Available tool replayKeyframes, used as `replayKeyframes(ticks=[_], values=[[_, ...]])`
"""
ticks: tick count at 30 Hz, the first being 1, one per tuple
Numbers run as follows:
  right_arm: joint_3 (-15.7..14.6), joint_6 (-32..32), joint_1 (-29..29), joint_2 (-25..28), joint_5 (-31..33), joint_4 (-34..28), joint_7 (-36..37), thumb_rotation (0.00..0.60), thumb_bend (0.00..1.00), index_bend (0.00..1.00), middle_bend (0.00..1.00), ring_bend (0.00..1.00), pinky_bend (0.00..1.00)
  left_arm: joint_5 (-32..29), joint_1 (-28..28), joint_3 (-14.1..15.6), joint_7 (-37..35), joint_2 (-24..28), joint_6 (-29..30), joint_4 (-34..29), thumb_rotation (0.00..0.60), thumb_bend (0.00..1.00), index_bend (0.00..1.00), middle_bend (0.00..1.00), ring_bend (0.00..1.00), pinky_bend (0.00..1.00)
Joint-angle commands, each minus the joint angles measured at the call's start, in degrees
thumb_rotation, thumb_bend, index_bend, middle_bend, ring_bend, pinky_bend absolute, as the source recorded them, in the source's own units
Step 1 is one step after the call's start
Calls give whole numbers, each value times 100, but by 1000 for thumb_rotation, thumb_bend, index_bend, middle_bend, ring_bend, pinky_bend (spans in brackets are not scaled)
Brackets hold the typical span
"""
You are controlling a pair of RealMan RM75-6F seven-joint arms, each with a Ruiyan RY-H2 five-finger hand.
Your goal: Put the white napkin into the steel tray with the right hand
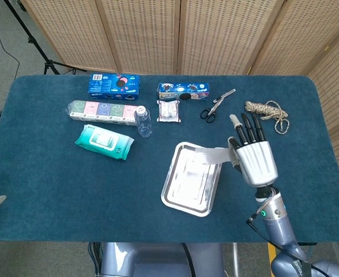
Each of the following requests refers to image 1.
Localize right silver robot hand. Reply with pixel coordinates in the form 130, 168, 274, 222
228, 113, 279, 187

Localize white paper sheet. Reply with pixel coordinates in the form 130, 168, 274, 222
195, 146, 231, 165

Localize stainless steel tray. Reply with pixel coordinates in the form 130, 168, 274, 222
160, 141, 223, 218

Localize white red snack packet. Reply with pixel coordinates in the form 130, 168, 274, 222
156, 99, 182, 123

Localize long light blue cookie box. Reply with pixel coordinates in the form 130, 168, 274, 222
157, 83, 210, 102

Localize clear plastic water bottle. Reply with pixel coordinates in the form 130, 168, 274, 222
133, 105, 153, 139

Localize grey robot torso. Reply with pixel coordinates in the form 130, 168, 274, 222
100, 242, 225, 277

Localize green wet wipes pack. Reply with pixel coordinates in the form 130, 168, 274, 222
74, 123, 135, 161

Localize multicolour tissue pack row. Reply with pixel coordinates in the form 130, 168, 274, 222
65, 99, 138, 127

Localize dark blue cookie box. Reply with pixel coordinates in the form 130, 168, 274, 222
88, 73, 141, 101

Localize blue table cloth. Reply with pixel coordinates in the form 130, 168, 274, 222
0, 74, 339, 243

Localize black tripod stand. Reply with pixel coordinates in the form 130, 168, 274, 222
3, 0, 86, 75

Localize beige braided rope bundle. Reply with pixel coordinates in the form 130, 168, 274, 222
244, 100, 290, 135

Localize black handled scissors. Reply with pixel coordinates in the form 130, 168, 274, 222
199, 88, 236, 123

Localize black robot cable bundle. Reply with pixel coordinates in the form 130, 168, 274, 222
88, 241, 103, 277

